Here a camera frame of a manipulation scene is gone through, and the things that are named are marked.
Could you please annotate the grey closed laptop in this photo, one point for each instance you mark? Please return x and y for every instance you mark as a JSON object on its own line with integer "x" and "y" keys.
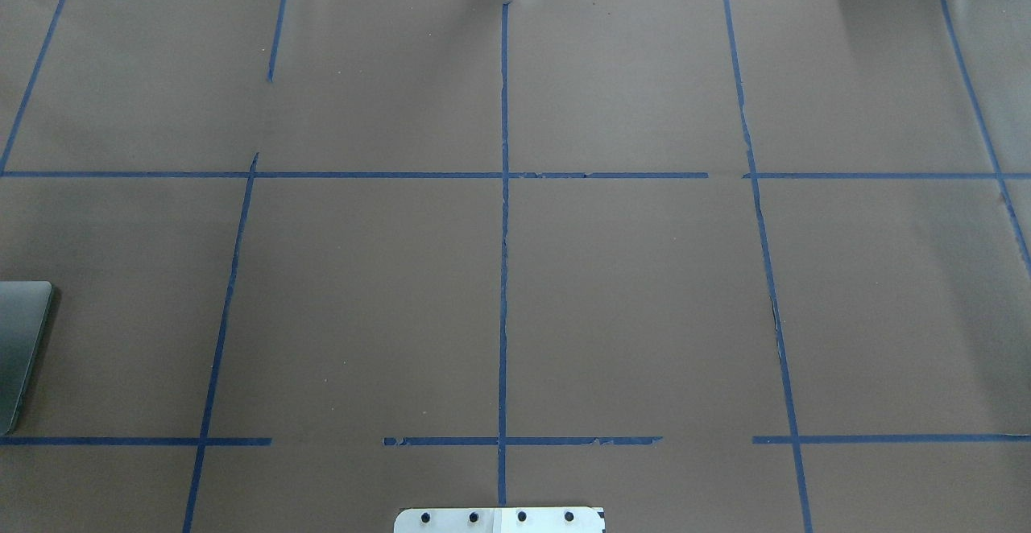
{"x": 25, "y": 309}

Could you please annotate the white pedestal column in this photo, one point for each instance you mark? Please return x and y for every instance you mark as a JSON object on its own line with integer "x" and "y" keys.
{"x": 502, "y": 519}

